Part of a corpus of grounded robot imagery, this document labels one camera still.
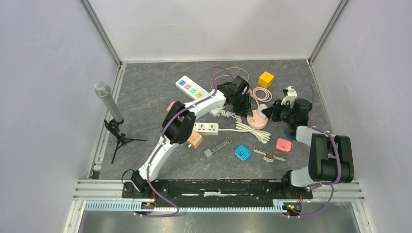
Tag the pink cube plug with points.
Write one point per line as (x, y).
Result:
(170, 106)

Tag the beige toothed ruler piece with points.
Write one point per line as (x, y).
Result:
(270, 156)

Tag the blue plug adapter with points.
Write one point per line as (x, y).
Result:
(242, 153)

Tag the small white power strip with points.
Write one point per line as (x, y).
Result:
(206, 128)

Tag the dark blue cube socket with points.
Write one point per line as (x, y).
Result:
(288, 136)

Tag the pink round socket base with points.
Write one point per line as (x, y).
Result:
(256, 120)

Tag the white plug adapter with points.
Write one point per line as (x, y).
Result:
(260, 109)

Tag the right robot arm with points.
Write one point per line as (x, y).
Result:
(330, 155)

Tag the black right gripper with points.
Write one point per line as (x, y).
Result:
(271, 112)

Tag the silver microphone on stand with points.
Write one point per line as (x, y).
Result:
(103, 91)

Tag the pink and blue block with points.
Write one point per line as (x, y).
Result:
(283, 145)

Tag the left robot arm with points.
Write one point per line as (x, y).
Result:
(178, 125)

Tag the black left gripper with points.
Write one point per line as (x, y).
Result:
(246, 109)

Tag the beige dragon plug adapter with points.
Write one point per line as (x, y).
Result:
(194, 140)

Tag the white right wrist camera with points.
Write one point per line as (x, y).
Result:
(290, 95)

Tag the aluminium front rail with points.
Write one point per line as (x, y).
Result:
(110, 195)

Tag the yellow cube plug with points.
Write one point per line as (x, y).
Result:
(266, 79)

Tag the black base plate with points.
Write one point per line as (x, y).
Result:
(167, 189)

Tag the long white power strip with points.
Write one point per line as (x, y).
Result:
(191, 88)

